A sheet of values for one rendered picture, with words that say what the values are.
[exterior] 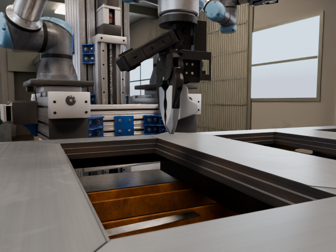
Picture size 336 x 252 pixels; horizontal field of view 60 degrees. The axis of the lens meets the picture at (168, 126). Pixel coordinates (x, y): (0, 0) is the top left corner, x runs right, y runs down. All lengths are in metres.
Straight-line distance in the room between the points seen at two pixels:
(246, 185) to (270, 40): 4.45
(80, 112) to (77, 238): 0.82
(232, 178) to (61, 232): 0.33
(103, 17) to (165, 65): 0.87
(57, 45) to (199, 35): 0.73
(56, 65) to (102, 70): 0.24
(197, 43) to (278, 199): 0.30
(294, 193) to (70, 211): 0.28
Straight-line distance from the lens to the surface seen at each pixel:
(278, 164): 0.53
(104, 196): 0.80
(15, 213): 0.32
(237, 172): 0.51
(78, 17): 1.44
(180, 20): 0.53
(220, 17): 1.31
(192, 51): 0.53
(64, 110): 1.04
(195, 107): 0.55
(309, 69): 4.43
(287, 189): 0.44
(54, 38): 1.19
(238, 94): 5.17
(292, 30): 4.68
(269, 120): 4.81
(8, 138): 7.67
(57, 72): 1.16
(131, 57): 0.50
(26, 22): 1.11
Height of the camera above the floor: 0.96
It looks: 5 degrees down
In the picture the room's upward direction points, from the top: straight up
